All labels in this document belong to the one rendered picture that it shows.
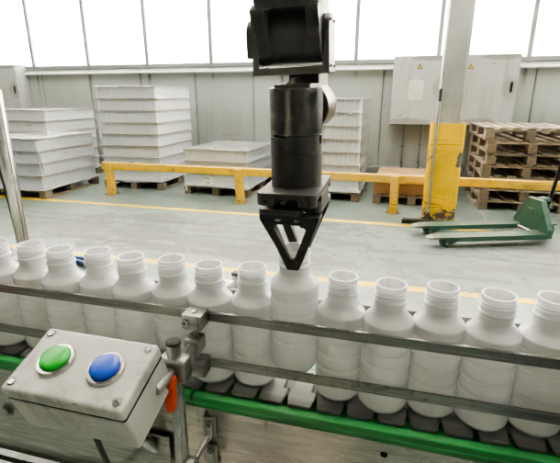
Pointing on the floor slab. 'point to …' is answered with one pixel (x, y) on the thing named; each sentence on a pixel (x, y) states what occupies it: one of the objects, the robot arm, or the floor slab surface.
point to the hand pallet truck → (536, 226)
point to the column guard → (443, 170)
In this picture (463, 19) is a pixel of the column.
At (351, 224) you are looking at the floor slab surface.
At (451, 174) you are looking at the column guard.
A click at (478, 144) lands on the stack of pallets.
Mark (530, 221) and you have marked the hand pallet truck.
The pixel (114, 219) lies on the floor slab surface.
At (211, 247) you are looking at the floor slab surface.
